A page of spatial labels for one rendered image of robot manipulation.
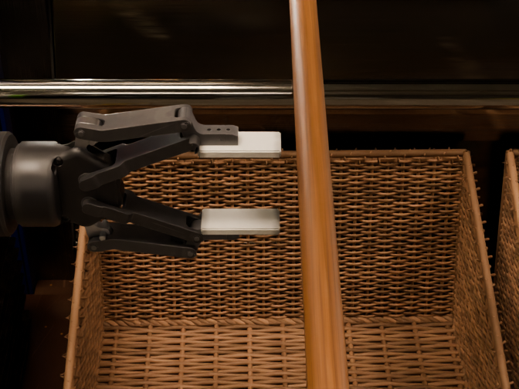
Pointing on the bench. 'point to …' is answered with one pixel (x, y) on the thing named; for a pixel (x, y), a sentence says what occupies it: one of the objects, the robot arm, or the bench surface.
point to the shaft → (316, 208)
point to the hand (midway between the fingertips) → (249, 184)
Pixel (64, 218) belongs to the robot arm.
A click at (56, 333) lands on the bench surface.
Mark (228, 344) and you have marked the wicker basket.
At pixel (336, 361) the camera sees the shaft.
